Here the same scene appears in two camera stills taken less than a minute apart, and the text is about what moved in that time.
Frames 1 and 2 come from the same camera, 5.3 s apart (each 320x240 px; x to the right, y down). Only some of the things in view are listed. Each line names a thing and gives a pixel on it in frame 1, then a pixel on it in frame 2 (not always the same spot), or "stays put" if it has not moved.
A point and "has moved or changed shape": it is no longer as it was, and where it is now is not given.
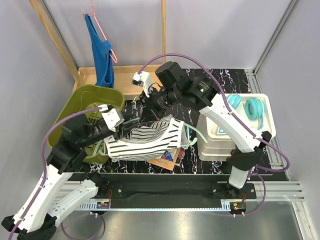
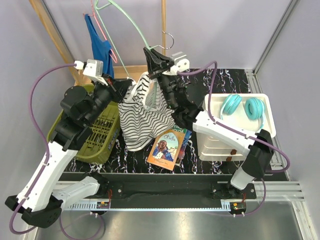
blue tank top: (103, 56) stays put
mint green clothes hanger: (190, 141) to (140, 31)
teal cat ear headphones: (254, 108) stays put
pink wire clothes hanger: (116, 61) stays put
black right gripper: (149, 103) to (156, 61)
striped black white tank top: (152, 141) has moved or changed shape
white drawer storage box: (214, 146) stays put
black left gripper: (124, 128) to (118, 87)
